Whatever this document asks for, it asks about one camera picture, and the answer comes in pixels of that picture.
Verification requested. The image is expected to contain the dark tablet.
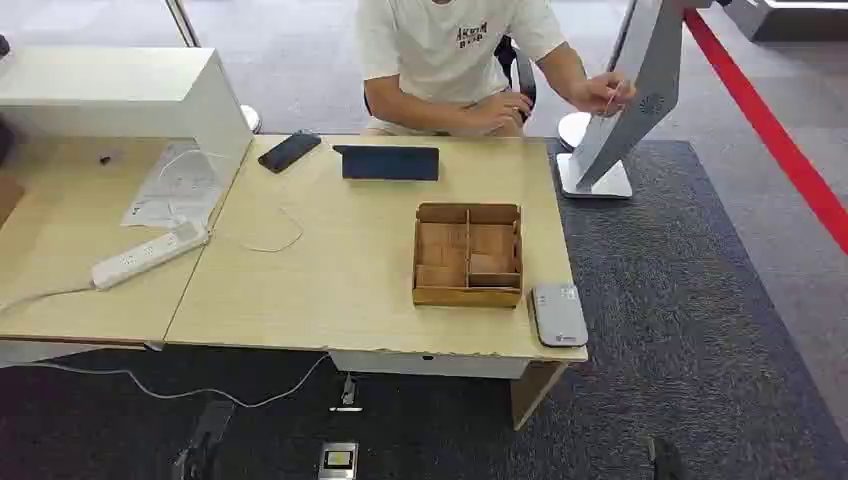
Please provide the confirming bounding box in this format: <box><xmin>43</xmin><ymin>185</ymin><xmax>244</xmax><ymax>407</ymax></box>
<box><xmin>331</xmin><ymin>144</ymin><xmax>442</xmax><ymax>183</ymax></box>

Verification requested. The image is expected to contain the robot's black foot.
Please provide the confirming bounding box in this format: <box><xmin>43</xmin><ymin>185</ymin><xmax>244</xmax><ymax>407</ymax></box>
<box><xmin>170</xmin><ymin>398</ymin><xmax>237</xmax><ymax>480</ymax></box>
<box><xmin>645</xmin><ymin>435</ymin><xmax>688</xmax><ymax>480</ymax></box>

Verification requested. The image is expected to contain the person's right hand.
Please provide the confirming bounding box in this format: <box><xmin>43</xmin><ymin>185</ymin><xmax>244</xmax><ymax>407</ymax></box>
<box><xmin>462</xmin><ymin>91</ymin><xmax>535</xmax><ymax>138</ymax></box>

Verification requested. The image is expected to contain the thin card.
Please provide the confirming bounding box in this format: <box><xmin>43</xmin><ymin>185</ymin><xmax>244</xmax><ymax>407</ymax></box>
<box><xmin>604</xmin><ymin>79</ymin><xmax>628</xmax><ymax>115</ymax></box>

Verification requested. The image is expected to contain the pale wooden side desk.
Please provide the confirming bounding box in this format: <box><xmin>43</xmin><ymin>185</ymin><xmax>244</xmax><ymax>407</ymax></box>
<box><xmin>0</xmin><ymin>135</ymin><xmax>254</xmax><ymax>354</ymax></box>

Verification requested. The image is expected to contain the person's left hand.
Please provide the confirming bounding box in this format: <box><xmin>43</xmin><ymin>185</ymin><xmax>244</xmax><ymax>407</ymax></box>
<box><xmin>569</xmin><ymin>71</ymin><xmax>637</xmax><ymax>118</ymax></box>

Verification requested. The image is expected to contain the white desk partition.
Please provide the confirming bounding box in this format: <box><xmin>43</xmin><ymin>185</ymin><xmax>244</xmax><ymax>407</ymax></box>
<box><xmin>0</xmin><ymin>46</ymin><xmax>255</xmax><ymax>201</ymax></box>

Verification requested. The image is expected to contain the dark grey rug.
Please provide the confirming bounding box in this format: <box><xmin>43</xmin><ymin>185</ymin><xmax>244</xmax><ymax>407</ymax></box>
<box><xmin>0</xmin><ymin>137</ymin><xmax>848</xmax><ymax>480</ymax></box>

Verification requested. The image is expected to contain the thin white cable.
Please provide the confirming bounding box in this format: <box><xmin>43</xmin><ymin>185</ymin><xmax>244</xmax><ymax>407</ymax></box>
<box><xmin>213</xmin><ymin>203</ymin><xmax>305</xmax><ymax>255</ymax></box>

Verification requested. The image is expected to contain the white floor cable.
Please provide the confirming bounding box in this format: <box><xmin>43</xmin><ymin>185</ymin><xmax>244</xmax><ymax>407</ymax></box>
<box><xmin>0</xmin><ymin>353</ymin><xmax>332</xmax><ymax>411</ymax></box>

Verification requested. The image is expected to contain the black office chair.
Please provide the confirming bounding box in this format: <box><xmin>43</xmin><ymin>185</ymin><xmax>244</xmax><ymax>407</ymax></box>
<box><xmin>493</xmin><ymin>34</ymin><xmax>539</xmax><ymax>125</ymax></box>

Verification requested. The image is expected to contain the person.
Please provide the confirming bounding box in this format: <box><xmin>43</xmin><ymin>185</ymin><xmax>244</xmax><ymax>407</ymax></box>
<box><xmin>356</xmin><ymin>0</ymin><xmax>637</xmax><ymax>138</ymax></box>

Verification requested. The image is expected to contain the clear plastic sheet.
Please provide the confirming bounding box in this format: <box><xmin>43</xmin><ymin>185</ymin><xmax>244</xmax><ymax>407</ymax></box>
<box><xmin>120</xmin><ymin>139</ymin><xmax>228</xmax><ymax>232</ymax></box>

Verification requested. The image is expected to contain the metal pole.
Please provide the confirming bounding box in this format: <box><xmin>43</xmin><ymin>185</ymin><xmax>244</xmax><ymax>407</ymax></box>
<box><xmin>163</xmin><ymin>0</ymin><xmax>203</xmax><ymax>50</ymax></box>

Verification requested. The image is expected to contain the black smartphone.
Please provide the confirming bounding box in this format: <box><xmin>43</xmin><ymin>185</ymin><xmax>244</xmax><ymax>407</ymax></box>
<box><xmin>256</xmin><ymin>131</ymin><xmax>323</xmax><ymax>176</ymax></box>

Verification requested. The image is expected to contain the wooden compartment box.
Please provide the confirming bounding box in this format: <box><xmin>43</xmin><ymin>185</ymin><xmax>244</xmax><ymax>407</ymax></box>
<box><xmin>411</xmin><ymin>201</ymin><xmax>525</xmax><ymax>310</ymax></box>

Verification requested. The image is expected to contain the small silver floor device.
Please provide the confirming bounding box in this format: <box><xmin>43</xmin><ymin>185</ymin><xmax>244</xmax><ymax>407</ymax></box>
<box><xmin>317</xmin><ymin>441</ymin><xmax>360</xmax><ymax>480</ymax></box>

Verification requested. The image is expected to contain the robot's black left foot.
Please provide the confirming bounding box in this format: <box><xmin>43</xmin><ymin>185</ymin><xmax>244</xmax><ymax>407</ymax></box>
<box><xmin>170</xmin><ymin>398</ymin><xmax>237</xmax><ymax>480</ymax></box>

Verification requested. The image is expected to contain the small metal floor bracket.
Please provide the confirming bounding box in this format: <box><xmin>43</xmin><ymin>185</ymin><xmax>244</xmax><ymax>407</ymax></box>
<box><xmin>328</xmin><ymin>372</ymin><xmax>365</xmax><ymax>415</ymax></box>

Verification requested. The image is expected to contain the white power strip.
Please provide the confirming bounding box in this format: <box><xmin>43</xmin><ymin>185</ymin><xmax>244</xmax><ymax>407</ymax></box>
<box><xmin>89</xmin><ymin>221</ymin><xmax>211</xmax><ymax>292</ymax></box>

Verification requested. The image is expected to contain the grey card case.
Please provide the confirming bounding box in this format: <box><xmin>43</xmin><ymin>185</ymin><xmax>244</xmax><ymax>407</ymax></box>
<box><xmin>529</xmin><ymin>283</ymin><xmax>590</xmax><ymax>350</ymax></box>

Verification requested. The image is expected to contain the robot's black right foot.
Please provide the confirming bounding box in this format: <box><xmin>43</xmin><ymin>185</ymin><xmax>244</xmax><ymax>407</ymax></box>
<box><xmin>645</xmin><ymin>435</ymin><xmax>688</xmax><ymax>480</ymax></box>

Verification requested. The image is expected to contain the silver kiosk stand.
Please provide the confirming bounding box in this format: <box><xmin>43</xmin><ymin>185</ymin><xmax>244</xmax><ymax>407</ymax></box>
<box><xmin>555</xmin><ymin>0</ymin><xmax>715</xmax><ymax>201</ymax></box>

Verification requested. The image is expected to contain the white power strip cable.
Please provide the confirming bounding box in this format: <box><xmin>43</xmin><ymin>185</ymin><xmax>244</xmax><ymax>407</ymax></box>
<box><xmin>0</xmin><ymin>283</ymin><xmax>95</xmax><ymax>314</ymax></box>

